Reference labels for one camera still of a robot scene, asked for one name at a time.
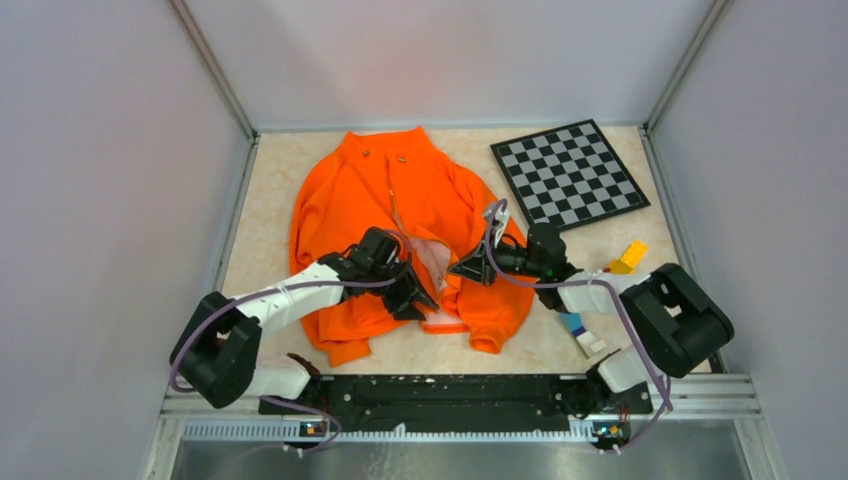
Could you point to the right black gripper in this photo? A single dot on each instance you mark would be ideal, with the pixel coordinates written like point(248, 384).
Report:
point(476, 266)

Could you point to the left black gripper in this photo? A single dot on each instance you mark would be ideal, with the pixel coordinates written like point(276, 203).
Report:
point(410, 283)

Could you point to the orange zip-up jacket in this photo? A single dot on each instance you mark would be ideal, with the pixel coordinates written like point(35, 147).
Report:
point(401, 181)

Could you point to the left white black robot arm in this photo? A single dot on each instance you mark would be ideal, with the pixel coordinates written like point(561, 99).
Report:
point(216, 356)

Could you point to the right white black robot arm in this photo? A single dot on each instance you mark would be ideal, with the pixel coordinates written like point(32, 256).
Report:
point(672, 322)

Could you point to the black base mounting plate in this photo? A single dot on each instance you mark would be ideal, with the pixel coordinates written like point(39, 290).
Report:
point(472, 403)

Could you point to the black and grey checkerboard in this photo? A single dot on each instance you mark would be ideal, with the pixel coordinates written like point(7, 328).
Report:
point(569, 176)

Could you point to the blue and white box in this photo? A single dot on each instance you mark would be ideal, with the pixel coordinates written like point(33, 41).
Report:
point(591, 344)

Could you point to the yellow red toy blocks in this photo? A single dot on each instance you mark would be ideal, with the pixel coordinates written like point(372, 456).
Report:
point(629, 260)

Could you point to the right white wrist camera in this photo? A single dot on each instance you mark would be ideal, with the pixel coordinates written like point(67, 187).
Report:
point(497, 217)

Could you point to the aluminium frame rail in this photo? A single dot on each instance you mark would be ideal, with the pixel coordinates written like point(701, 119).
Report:
point(707, 426)

